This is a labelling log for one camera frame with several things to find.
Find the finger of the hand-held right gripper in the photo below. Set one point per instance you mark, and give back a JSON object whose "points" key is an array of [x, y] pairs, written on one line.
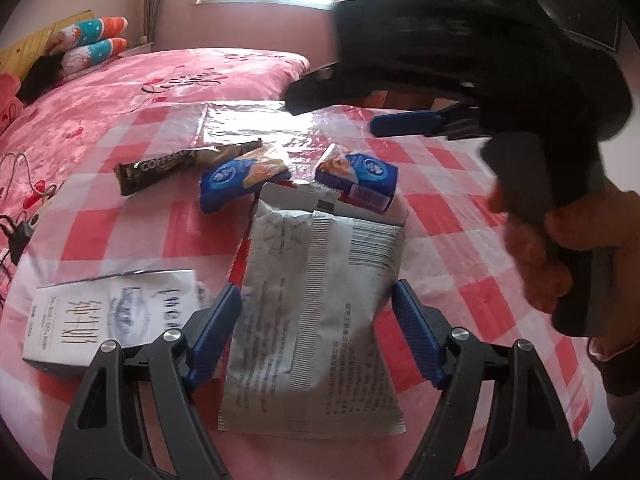
{"points": [[320, 90], [405, 122]]}

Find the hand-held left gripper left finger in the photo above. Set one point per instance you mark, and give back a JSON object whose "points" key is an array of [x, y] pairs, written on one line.
{"points": [[215, 340]]}

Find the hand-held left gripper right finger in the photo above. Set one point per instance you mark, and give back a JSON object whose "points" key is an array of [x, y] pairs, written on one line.
{"points": [[417, 335]]}

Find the small blue tissue pack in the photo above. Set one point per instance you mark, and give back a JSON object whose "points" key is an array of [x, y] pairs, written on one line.
{"points": [[367, 172]]}

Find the grey foil snack bag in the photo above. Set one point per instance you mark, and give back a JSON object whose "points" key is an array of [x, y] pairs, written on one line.
{"points": [[310, 310]]}

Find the blue tissue pack orange print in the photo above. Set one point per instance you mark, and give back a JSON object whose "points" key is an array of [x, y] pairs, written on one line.
{"points": [[235, 180]]}

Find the person's right hand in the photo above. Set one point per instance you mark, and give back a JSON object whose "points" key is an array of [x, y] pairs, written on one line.
{"points": [[540, 270]]}

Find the red white checkered tablecloth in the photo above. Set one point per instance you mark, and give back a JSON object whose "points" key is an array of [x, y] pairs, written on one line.
{"points": [[440, 185]]}

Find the white milk carton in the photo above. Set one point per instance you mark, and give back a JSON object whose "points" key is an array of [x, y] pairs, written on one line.
{"points": [[100, 320]]}

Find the brown coffee sachet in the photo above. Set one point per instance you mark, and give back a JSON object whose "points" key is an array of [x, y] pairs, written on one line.
{"points": [[150, 170]]}

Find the white nightstand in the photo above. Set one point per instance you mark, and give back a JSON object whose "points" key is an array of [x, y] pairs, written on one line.
{"points": [[140, 44]]}

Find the pink bedspread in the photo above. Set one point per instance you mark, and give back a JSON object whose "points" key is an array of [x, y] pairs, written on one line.
{"points": [[125, 85]]}

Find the black power adapter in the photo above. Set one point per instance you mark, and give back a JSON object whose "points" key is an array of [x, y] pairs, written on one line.
{"points": [[17, 237]]}

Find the cartoon print bolster pillow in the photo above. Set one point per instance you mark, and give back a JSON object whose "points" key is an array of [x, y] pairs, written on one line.
{"points": [[95, 55], [95, 27]]}

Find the black cloth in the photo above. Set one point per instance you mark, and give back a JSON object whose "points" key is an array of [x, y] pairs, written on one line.
{"points": [[40, 77]]}

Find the yellow wooden headboard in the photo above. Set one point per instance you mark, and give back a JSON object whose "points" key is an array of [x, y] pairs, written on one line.
{"points": [[30, 45]]}

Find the plain pink pillow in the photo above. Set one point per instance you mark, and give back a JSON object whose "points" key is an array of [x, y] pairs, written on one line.
{"points": [[7, 105]]}

